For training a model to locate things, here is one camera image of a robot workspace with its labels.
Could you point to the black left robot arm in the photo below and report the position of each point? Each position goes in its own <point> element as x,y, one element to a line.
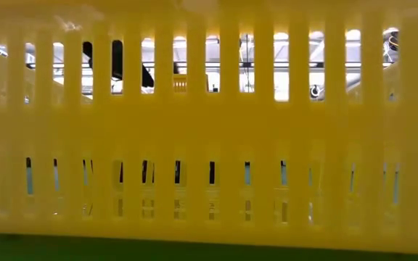
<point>117,58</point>

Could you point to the green table mat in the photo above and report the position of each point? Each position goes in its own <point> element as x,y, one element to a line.
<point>85,252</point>

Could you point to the linear ceiling light strip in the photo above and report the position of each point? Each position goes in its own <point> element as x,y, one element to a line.
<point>212,65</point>

